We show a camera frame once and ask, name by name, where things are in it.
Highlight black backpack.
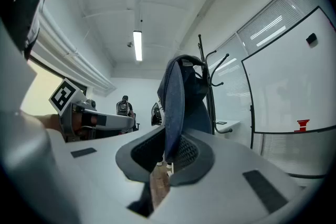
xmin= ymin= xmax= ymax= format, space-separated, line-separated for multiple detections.
xmin=117 ymin=100 xmax=130 ymax=116

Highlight white table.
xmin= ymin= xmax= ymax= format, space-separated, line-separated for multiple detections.
xmin=214 ymin=119 xmax=241 ymax=140

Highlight blue cloth garment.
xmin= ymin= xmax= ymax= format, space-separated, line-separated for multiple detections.
xmin=156 ymin=54 xmax=213 ymax=163

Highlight person's black shirt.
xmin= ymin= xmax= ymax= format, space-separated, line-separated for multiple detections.
xmin=0 ymin=0 xmax=55 ymax=60

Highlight white wall pipes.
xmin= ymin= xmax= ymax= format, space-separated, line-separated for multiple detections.
xmin=36 ymin=5 xmax=118 ymax=97

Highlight white backpack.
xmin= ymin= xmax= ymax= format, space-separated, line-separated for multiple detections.
xmin=151 ymin=102 xmax=165 ymax=126

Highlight black coat rack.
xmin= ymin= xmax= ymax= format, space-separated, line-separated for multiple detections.
xmin=197 ymin=34 xmax=233 ymax=135

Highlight person's left hand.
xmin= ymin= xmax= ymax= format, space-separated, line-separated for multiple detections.
xmin=72 ymin=112 xmax=92 ymax=137

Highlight white whiteboard on black stand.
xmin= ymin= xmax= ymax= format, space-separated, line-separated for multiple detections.
xmin=240 ymin=6 xmax=336 ymax=150

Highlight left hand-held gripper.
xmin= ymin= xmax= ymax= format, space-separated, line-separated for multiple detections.
xmin=48 ymin=78 xmax=135 ymax=143

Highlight long ceiling light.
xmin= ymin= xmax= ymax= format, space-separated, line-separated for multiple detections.
xmin=133 ymin=30 xmax=143 ymax=62

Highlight black framed window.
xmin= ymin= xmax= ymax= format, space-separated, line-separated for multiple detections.
xmin=20 ymin=59 xmax=88 ymax=116

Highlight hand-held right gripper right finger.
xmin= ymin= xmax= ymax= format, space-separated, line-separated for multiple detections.
xmin=146 ymin=133 xmax=306 ymax=224

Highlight person's left forearm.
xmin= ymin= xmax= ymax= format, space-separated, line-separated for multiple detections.
xmin=34 ymin=114 xmax=61 ymax=131

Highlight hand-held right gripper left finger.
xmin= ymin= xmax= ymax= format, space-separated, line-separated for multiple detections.
xmin=47 ymin=125 xmax=166 ymax=224

